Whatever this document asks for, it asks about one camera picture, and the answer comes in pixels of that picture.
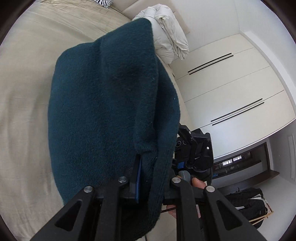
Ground dark teal knit sweater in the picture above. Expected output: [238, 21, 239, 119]
[48, 18, 180, 240]

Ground person's right hand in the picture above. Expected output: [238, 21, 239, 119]
[166, 177, 207, 218]

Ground dark low shelf unit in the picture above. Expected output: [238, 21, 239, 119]
[212, 142, 273, 188]

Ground black bag on floor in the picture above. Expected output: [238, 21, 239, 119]
[225, 188, 273, 229]

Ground beige bed sheet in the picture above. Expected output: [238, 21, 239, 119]
[1, 1, 191, 240]

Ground white folded duvet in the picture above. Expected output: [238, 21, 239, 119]
[133, 15, 189, 64]

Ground cream padded headboard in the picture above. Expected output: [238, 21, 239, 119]
[112, 0, 190, 35]

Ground zebra print pillow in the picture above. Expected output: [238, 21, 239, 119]
[93, 0, 113, 9]

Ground white wardrobe black handles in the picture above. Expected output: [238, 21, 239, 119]
[171, 34, 295, 158]

